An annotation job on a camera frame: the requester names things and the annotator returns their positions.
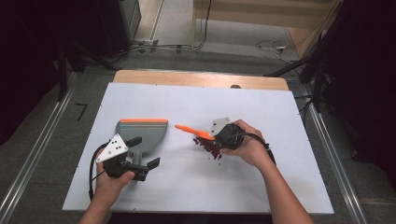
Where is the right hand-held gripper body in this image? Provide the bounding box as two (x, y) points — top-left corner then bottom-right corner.
(209, 117), (246, 151)

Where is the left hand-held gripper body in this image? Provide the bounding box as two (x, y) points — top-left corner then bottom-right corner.
(95, 133), (149, 182)

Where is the grey dustpan with orange edge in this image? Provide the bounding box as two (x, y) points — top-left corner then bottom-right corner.
(115, 119), (169, 167)

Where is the pile of red and green beans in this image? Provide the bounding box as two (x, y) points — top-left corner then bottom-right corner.
(192, 137), (223, 161)

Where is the orange-handled brush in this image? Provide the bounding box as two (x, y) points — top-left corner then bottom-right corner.
(175, 124), (219, 147)

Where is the person's right hand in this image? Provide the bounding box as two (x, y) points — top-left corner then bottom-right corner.
(219, 119), (276, 170)

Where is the person's left hand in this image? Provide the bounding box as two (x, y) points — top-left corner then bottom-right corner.
(94, 155), (136, 200)

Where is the wooden table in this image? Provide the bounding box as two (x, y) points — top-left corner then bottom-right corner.
(112, 69), (290, 91)

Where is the grey power strip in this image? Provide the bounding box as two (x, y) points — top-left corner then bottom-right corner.
(133, 38), (161, 53)

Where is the black metal stand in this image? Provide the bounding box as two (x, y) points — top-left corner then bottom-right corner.
(264, 0), (358, 114)
(56, 38), (120, 102)

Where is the dark curtain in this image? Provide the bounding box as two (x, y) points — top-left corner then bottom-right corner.
(323, 0), (396, 188)

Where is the right hand-held gripper cable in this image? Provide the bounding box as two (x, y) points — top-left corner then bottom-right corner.
(223, 133), (277, 166)

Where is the hand-held gripper cable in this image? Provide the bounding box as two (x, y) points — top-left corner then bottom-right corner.
(89, 141), (110, 202)
(223, 133), (277, 166)

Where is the left hand-held gripper cable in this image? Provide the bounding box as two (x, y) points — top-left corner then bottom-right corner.
(89, 141), (110, 202)

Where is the metal floor rail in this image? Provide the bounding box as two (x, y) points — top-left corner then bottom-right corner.
(0, 72), (78, 224)
(303, 91), (370, 224)

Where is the white floor cable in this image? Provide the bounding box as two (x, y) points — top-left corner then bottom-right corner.
(255, 39), (297, 64)

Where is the black power cable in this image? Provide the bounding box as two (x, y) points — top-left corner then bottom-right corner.
(192, 0), (213, 50)

